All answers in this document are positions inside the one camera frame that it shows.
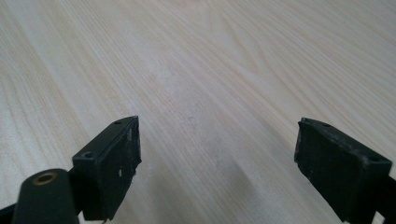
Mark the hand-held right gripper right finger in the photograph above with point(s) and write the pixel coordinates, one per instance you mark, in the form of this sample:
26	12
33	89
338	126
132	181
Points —
339	174

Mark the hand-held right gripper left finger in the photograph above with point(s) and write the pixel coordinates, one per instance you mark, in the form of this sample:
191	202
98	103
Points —
107	168

